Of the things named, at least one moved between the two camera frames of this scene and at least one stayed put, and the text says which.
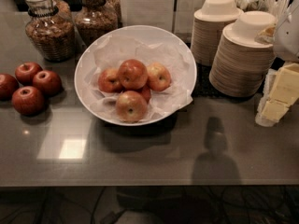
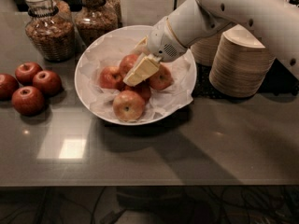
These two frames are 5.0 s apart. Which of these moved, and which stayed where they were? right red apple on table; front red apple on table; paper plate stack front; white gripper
Moved: white gripper
Stayed: right red apple on table; paper plate stack front; front red apple on table
